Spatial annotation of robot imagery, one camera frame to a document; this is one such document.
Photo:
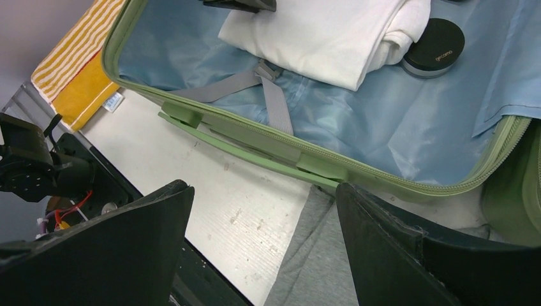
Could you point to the yellow striped towel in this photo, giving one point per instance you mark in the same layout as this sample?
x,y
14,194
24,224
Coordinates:
x,y
71,78

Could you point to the black round cosmetic jar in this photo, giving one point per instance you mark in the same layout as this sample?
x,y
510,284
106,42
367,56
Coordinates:
x,y
439,47

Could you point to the grey shirt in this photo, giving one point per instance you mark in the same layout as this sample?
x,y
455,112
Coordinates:
x,y
315,269

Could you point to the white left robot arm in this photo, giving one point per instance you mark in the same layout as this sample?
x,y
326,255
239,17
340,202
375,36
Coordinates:
x,y
32,164

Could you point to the green suitcase with blue lining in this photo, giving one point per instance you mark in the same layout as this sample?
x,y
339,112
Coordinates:
x,y
476,125

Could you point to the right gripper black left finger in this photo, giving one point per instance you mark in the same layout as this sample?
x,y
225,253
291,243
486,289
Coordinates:
x,y
125,257

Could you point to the white shirt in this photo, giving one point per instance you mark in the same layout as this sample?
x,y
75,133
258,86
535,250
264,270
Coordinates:
x,y
336,42

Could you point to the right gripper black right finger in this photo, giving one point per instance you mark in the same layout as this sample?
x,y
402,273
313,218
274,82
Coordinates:
x,y
399,258

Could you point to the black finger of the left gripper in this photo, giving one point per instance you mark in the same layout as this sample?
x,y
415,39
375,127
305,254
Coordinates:
x,y
252,6

